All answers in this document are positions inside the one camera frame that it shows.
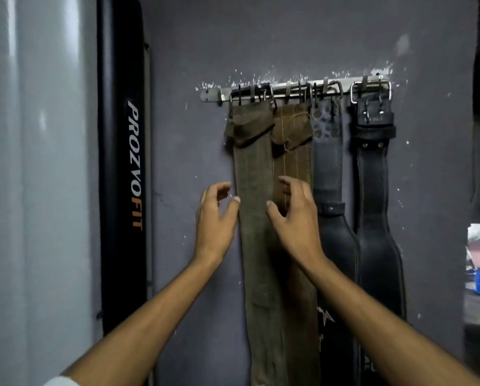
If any person's left hand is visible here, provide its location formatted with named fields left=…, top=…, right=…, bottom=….
left=193, top=181, right=241, bottom=266

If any person's right hand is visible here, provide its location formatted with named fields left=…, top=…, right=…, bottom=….
left=265, top=175, right=330, bottom=274

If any black belt with red logo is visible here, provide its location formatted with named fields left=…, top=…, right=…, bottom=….
left=308, top=80, right=362, bottom=386

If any olive green suede belt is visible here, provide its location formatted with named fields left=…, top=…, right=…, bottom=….
left=223, top=85, right=290, bottom=386

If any brown suede belt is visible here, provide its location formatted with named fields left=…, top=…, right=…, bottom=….
left=270, top=82, right=322, bottom=386

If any black USI leather belt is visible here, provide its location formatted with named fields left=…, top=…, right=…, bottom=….
left=349, top=79, right=408, bottom=386

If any metal wall hooks rail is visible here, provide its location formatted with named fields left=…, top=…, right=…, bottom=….
left=199, top=75, right=393, bottom=105

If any person's right forearm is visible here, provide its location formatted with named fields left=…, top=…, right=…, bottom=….
left=304, top=257, right=480, bottom=386

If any person's left forearm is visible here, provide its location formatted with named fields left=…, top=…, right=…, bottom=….
left=62, top=255, right=225, bottom=386

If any black grey folded treadmill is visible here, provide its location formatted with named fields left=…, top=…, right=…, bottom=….
left=0, top=0, right=155, bottom=386

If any white long-sleeved shirt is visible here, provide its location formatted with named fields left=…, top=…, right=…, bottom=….
left=43, top=375, right=81, bottom=386

